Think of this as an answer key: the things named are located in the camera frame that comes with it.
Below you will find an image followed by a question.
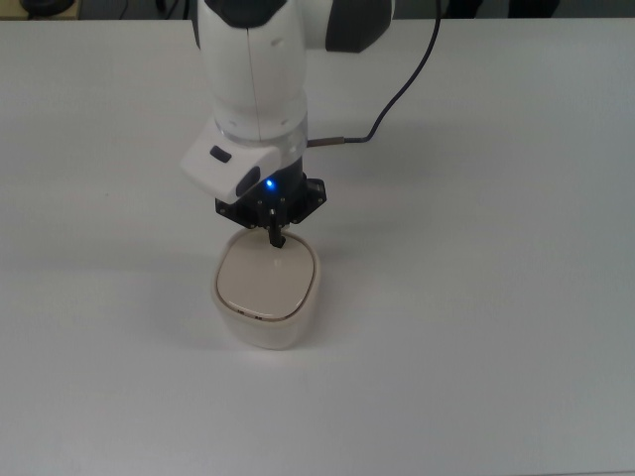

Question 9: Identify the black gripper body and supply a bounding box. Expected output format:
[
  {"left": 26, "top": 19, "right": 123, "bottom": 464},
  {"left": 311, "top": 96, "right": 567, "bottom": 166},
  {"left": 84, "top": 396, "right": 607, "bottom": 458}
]
[{"left": 213, "top": 157, "right": 329, "bottom": 232}]

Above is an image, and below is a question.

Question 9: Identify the cream trash can lid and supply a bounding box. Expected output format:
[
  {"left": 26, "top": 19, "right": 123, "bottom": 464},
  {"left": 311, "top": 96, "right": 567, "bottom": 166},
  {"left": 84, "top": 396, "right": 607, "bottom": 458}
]
[{"left": 216, "top": 232, "right": 319, "bottom": 321}]

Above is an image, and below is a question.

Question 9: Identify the small white trash can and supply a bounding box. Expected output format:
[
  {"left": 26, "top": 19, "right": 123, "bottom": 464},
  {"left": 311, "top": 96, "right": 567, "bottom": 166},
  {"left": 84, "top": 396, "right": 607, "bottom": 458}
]
[{"left": 211, "top": 228, "right": 324, "bottom": 352}]

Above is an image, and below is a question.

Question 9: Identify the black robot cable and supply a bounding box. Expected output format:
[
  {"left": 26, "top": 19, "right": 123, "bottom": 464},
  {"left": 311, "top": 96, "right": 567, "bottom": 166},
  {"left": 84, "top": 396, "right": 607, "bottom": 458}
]
[{"left": 306, "top": 0, "right": 444, "bottom": 149}]

